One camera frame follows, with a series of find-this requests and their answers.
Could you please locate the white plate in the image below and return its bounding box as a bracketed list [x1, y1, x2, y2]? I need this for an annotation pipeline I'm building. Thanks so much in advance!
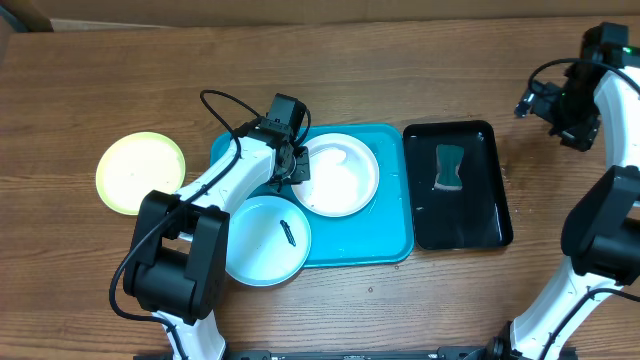
[291, 133, 380, 217]

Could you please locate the green white sponge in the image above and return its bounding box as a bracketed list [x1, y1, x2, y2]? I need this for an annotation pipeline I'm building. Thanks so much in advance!
[434, 144, 464, 191]

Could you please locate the yellow plate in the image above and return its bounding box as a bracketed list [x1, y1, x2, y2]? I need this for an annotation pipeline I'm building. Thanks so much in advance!
[95, 132, 186, 215]

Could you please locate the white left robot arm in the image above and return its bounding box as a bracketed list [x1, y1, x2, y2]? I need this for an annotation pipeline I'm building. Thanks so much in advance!
[112, 136, 311, 359]

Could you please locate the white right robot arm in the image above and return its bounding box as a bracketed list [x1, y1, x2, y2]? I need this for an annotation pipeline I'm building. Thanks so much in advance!
[485, 43, 639, 359]

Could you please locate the teal plastic tray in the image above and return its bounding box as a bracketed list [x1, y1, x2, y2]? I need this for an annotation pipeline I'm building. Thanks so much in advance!
[209, 123, 416, 269]

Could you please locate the black rectangular tray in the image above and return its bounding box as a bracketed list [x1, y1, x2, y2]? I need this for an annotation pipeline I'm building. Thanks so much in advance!
[403, 120, 514, 250]

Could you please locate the light blue plate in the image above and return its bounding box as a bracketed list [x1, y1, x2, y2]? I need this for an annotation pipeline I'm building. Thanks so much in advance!
[226, 196, 312, 287]

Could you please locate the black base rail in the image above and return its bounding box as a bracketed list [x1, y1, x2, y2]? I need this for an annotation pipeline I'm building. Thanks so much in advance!
[222, 346, 498, 360]

